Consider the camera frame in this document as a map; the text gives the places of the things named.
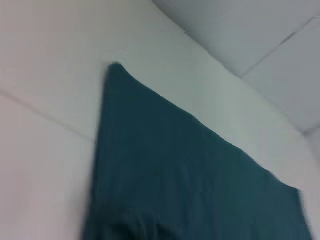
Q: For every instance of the teal blue shirt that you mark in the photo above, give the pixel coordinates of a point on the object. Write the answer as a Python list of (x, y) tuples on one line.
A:
[(175, 162)]

